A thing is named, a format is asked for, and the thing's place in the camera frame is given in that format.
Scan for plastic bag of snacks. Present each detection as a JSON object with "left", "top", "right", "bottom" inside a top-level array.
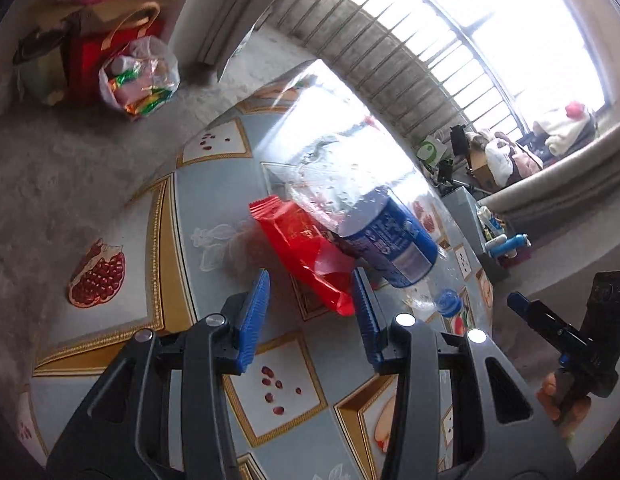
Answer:
[{"left": 98, "top": 36, "right": 181, "bottom": 122}]

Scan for white curtain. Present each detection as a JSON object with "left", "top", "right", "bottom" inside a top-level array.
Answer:
[{"left": 169, "top": 0, "right": 311, "bottom": 68}]

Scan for red gift bag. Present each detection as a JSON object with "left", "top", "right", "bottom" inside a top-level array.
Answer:
[{"left": 64, "top": 2, "right": 163, "bottom": 106}]

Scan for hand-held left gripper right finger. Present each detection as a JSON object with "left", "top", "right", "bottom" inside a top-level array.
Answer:
[{"left": 352, "top": 267, "right": 578, "bottom": 480}]

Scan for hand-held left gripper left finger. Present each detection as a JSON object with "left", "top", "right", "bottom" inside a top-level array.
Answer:
[{"left": 47, "top": 269, "right": 271, "bottom": 480}]

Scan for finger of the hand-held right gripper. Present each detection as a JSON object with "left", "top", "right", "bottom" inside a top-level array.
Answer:
[{"left": 507, "top": 291, "right": 591, "bottom": 357}]

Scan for pale green bucket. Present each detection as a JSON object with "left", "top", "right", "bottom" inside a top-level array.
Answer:
[{"left": 14, "top": 30, "right": 70, "bottom": 106}]

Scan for white plastic bag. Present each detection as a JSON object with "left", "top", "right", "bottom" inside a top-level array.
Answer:
[{"left": 485, "top": 140, "right": 517, "bottom": 186}]

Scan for grey cabinet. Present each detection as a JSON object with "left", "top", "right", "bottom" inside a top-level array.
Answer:
[{"left": 440, "top": 185, "right": 511, "bottom": 283}]

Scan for cardboard box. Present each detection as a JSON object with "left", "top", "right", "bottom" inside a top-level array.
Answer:
[{"left": 467, "top": 147, "right": 497, "bottom": 192}]

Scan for plastic bottle blue label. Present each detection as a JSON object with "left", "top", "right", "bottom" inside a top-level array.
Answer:
[{"left": 290, "top": 125, "right": 463, "bottom": 317}]

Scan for red snack packet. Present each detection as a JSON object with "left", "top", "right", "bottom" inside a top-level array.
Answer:
[{"left": 249, "top": 195, "right": 358, "bottom": 317}]

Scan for white bag green logo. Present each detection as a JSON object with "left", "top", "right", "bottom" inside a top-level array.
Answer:
[{"left": 417, "top": 135, "right": 447, "bottom": 167}]

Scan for blue white bottle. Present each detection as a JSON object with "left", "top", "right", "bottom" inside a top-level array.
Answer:
[{"left": 485, "top": 233, "right": 532, "bottom": 257}]

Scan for printed tablecloth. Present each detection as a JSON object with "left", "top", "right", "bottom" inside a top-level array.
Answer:
[{"left": 17, "top": 60, "right": 496, "bottom": 480}]

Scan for metal window grille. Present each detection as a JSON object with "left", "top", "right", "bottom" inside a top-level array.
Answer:
[{"left": 267, "top": 0, "right": 536, "bottom": 146}]

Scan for white plush toy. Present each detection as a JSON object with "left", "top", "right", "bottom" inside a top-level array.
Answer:
[{"left": 532, "top": 101, "right": 597, "bottom": 157}]

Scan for person's right hand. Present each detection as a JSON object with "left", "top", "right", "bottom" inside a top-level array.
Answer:
[{"left": 537, "top": 371, "right": 593, "bottom": 440}]

